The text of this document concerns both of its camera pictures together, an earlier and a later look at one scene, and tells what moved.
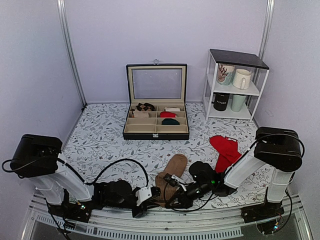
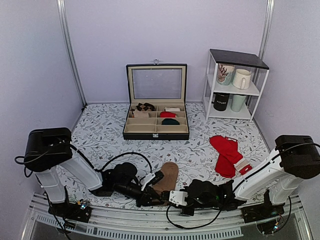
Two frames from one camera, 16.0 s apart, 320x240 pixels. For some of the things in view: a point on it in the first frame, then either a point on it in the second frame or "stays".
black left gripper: x=143 y=208 to x=144 y=200
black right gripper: x=185 y=202 to x=186 y=212
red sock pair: x=228 y=150 stays
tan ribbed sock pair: x=176 y=165 stays
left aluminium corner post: x=62 y=7 stays
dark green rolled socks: x=170 y=121 stays
